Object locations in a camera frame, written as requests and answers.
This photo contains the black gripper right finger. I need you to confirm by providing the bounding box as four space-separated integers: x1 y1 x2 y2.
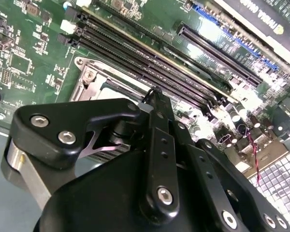
160 90 290 232

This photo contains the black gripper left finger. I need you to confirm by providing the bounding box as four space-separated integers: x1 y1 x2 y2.
9 87 180 219

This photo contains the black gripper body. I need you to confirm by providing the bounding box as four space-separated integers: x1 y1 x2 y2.
32 117 227 232

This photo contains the metal socket cover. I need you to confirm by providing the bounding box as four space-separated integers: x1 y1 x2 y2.
81 64 148 101

